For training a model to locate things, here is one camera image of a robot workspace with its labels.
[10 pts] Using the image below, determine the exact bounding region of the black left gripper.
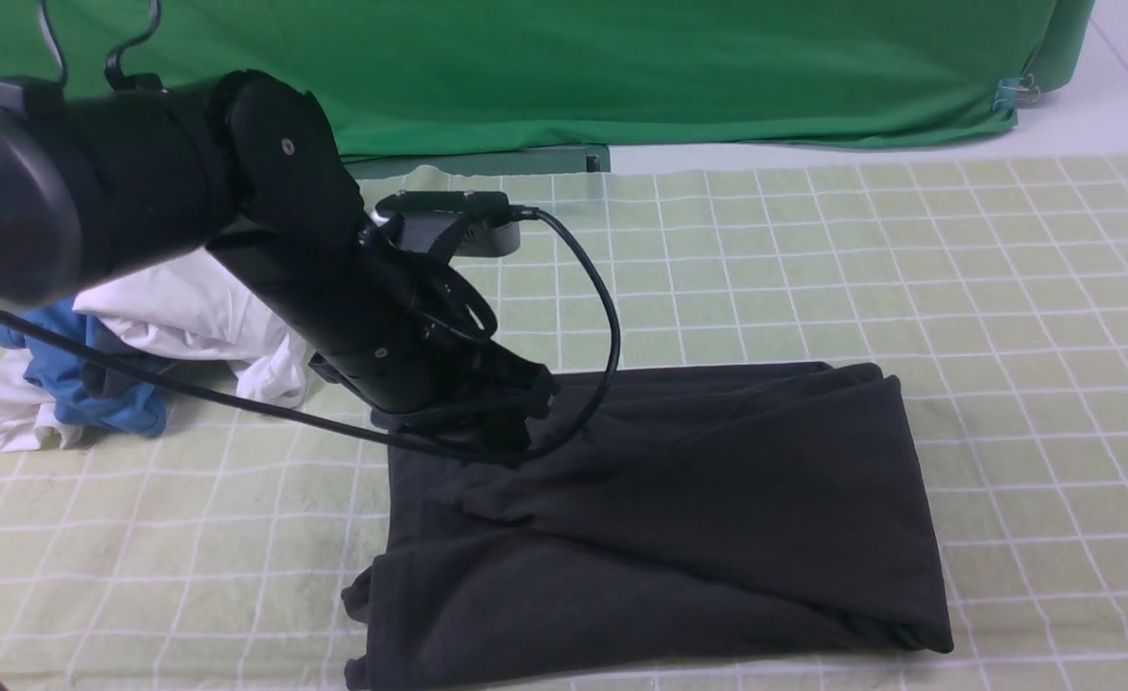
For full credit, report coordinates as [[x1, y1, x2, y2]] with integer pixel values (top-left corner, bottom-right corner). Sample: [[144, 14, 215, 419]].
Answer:
[[309, 331, 559, 454]]

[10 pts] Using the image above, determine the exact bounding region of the dark gray long-sleeve top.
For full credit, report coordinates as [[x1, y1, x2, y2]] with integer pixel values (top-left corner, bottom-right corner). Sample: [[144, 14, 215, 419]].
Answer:
[[343, 362, 954, 690]]

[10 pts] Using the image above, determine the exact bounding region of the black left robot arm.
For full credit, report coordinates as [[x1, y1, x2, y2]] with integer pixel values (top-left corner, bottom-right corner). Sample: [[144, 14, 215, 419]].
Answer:
[[0, 70, 559, 466]]

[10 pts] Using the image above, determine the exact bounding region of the gray metal base bar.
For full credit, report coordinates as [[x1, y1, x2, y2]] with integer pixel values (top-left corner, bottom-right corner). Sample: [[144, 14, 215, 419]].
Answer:
[[344, 144, 613, 179]]

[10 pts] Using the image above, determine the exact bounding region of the white crumpled shirt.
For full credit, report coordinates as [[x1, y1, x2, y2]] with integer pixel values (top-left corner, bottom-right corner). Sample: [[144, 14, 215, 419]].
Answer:
[[73, 250, 308, 408]]

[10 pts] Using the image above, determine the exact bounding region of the green backdrop cloth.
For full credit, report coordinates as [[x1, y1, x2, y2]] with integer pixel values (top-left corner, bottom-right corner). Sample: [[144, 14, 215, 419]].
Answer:
[[0, 0, 1098, 163]]

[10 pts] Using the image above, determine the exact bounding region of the blue crumpled shirt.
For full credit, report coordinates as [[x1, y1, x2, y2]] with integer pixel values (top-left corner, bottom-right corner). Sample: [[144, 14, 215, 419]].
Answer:
[[0, 296, 168, 438]]

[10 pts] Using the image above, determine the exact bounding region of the white crumpled cloth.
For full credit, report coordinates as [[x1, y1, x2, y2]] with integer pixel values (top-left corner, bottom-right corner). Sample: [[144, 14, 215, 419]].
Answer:
[[0, 349, 83, 452]]

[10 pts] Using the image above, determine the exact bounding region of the green checkered table mat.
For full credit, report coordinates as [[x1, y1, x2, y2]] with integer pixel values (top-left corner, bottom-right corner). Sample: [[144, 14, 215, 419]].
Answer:
[[0, 156, 1128, 690]]

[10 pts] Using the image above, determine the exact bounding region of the binder clip on backdrop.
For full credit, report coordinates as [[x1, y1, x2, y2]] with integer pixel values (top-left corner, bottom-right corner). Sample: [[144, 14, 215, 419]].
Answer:
[[992, 74, 1042, 112]]

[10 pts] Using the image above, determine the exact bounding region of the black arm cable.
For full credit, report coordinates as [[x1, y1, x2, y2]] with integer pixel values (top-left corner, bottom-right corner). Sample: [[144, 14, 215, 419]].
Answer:
[[0, 0, 622, 691]]

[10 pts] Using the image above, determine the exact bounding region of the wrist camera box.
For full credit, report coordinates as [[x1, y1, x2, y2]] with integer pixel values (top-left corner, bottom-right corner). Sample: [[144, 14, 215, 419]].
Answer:
[[372, 191, 521, 263]]

